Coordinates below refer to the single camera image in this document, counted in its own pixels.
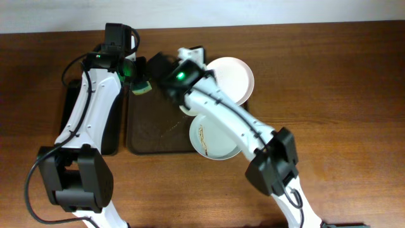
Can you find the black small tray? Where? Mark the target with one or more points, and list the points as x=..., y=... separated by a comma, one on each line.
x=111, y=134

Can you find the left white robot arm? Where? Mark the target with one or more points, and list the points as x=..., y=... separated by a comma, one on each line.
x=73, y=171

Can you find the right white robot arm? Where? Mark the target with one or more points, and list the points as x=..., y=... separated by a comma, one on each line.
x=271, y=153

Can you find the pink dirty plate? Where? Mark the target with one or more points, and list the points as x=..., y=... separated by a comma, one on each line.
x=234, y=78

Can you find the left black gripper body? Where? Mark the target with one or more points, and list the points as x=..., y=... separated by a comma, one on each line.
x=139, y=75

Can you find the white plate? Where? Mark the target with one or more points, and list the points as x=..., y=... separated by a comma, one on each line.
x=187, y=111

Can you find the light blue dirty plate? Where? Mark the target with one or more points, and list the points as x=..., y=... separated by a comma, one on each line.
x=210, y=141

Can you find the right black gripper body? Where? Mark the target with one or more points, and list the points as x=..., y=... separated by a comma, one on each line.
x=159, y=66

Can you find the brown serving tray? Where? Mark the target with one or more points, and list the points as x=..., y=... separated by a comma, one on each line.
x=155, y=125

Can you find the green yellow sponge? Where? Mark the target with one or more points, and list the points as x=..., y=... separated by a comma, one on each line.
x=141, y=88

